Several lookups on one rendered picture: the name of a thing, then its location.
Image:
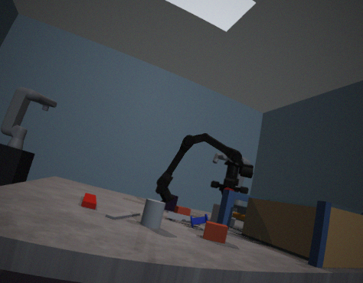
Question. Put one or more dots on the reddish-brown box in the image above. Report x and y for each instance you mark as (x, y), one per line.
(215, 232)
(182, 210)

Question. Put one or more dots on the l-shaped crank handle with blue knob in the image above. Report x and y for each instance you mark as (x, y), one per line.
(187, 219)

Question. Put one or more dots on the red flat bar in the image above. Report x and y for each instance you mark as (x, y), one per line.
(89, 201)

